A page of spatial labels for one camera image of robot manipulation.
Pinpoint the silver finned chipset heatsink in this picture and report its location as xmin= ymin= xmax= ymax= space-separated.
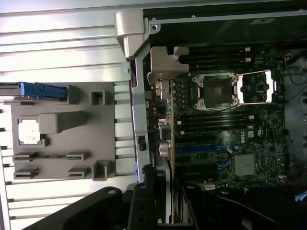
xmin=233 ymin=153 xmax=258 ymax=176

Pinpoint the blue expansion slot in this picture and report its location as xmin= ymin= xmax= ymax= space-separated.
xmin=175 ymin=146 xmax=231 ymax=155

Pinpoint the black RAM slot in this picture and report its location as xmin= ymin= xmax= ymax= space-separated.
xmin=177 ymin=119 xmax=251 ymax=125
xmin=179 ymin=114 xmax=255 ymax=120
xmin=180 ymin=129 xmax=251 ymax=135
xmin=179 ymin=124 xmax=254 ymax=129
xmin=186 ymin=57 xmax=252 ymax=63
xmin=188 ymin=52 xmax=250 ymax=58
xmin=188 ymin=47 xmax=251 ymax=53
xmin=187 ymin=63 xmax=243 ymax=69

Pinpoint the dark green motherboard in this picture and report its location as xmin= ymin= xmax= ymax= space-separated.
xmin=149 ymin=45 xmax=290 ymax=192

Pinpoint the thin metal locking lever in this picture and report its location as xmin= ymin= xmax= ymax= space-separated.
xmin=193 ymin=104 xmax=243 ymax=113

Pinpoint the grey parts rack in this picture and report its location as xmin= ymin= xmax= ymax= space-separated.
xmin=10 ymin=81 xmax=116 ymax=182

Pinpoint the black and silver PC case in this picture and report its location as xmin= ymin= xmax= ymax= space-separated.
xmin=130 ymin=0 xmax=307 ymax=230

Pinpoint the RAM stick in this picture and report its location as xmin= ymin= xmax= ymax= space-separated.
xmin=13 ymin=154 xmax=84 ymax=160

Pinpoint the silver socket cover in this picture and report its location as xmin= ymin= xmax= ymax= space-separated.
xmin=237 ymin=70 xmax=277 ymax=105

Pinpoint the silver CPU chip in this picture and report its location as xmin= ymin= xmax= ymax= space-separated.
xmin=18 ymin=118 xmax=41 ymax=145

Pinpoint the grey notched printed block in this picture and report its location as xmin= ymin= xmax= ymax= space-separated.
xmin=147 ymin=46 xmax=190 ymax=85

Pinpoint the blue plastic clip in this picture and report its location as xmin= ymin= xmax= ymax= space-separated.
xmin=0 ymin=81 xmax=68 ymax=102

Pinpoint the grey corner clamp block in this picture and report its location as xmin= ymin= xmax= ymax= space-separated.
xmin=115 ymin=10 xmax=151 ymax=59

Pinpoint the red wire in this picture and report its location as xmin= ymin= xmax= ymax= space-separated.
xmin=279 ymin=176 xmax=307 ymax=192

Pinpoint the CPU socket with metal frame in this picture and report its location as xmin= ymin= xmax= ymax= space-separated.
xmin=191 ymin=71 xmax=241 ymax=110

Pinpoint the black wire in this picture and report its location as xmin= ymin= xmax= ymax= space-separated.
xmin=286 ymin=64 xmax=307 ymax=85

